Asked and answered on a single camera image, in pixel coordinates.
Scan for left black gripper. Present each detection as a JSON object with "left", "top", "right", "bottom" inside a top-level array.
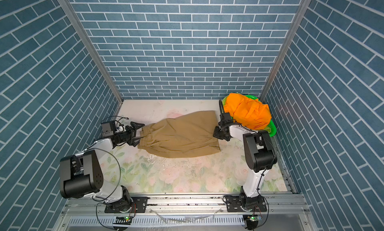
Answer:
[{"left": 112, "top": 122, "right": 143, "bottom": 146}]

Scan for tan drawstring shorts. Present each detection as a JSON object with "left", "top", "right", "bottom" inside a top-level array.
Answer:
[{"left": 138, "top": 110, "right": 221, "bottom": 158}]

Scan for orange shorts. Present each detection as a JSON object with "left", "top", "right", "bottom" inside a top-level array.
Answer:
[{"left": 223, "top": 93, "right": 272, "bottom": 130}]

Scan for green perforated plastic basket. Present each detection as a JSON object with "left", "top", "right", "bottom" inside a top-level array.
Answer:
[{"left": 246, "top": 95, "right": 277, "bottom": 137}]

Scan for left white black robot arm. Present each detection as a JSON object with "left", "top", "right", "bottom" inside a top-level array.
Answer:
[{"left": 59, "top": 120, "right": 145, "bottom": 209}]

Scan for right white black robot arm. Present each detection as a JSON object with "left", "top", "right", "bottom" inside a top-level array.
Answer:
[{"left": 213, "top": 113, "right": 278, "bottom": 202}]

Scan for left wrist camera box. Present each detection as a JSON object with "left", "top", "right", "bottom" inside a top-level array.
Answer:
[{"left": 101, "top": 121, "right": 117, "bottom": 138}]

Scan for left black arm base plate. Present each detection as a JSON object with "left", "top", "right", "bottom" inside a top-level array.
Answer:
[{"left": 105, "top": 197, "right": 149, "bottom": 214}]

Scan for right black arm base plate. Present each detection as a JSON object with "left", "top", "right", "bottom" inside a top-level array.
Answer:
[{"left": 222, "top": 194, "right": 267, "bottom": 213}]

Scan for aluminium front rail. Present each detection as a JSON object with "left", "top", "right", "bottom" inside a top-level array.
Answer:
[{"left": 59, "top": 192, "right": 313, "bottom": 217}]

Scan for left aluminium corner post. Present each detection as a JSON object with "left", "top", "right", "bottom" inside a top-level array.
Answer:
[{"left": 57, "top": 0, "right": 124, "bottom": 105}]

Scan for aluminium corner post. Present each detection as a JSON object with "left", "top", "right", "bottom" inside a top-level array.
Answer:
[
  {"left": 259, "top": 0, "right": 312, "bottom": 102},
  {"left": 57, "top": 0, "right": 124, "bottom": 105}
]

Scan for right aluminium corner post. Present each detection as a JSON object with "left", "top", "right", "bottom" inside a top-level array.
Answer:
[{"left": 259, "top": 0, "right": 312, "bottom": 102}]

